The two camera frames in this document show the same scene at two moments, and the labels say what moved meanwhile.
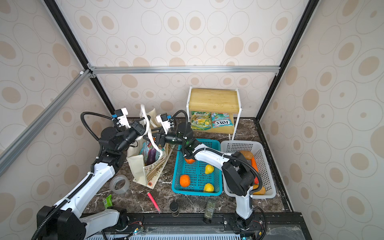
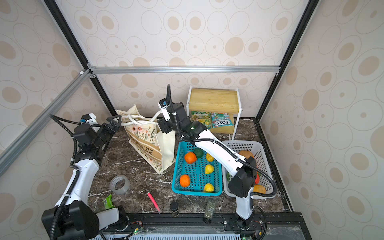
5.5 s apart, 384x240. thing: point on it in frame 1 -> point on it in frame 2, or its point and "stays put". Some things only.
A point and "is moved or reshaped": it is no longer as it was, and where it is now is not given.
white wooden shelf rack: [216, 100] stays put
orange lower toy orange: [184, 181] stays put
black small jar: [174, 207] stays put
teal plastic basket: [196, 172] stays put
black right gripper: [160, 137] -> [161, 123]
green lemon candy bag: [200, 120] stays put
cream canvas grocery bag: [143, 174] is moved or reshaped
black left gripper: [138, 128] -> [115, 125]
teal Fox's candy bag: [221, 119] stays put
